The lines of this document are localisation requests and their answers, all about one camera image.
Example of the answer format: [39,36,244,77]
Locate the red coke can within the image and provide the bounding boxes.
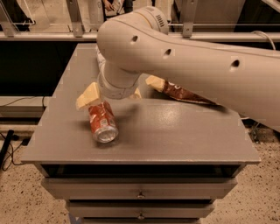
[88,101,118,143]

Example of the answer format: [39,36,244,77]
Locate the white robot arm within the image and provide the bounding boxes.
[97,6,280,131]

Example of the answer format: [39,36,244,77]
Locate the drawer with knob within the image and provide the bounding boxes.
[66,200,214,220]
[42,178,237,200]

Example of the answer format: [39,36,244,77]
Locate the seated person in background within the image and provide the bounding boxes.
[101,0,134,14]

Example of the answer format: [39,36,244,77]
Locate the black cables on floor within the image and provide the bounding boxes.
[0,129,30,172]

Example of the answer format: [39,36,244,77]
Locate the grey drawer cabinet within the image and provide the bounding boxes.
[22,44,260,224]

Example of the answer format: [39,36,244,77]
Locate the metal railing with glass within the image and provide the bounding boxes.
[1,0,280,43]

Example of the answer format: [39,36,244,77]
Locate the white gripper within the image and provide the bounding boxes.
[76,61,142,110]

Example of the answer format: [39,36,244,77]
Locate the clear plastic water bottle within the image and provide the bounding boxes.
[96,48,106,68]

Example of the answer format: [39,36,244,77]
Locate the top drawer with knob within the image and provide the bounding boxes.
[42,178,237,200]

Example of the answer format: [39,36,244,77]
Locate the brown chip bag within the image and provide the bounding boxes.
[145,75,215,105]

